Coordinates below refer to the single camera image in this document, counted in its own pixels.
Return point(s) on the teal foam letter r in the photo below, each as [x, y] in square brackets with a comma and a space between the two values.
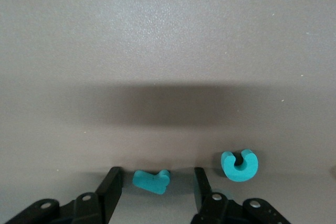
[149, 182]

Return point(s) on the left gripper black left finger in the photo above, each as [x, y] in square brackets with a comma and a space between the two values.
[110, 195]

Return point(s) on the teal foam letter c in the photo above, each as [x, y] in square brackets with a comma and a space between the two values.
[239, 175]

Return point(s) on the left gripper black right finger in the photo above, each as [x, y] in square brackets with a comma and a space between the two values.
[203, 192]

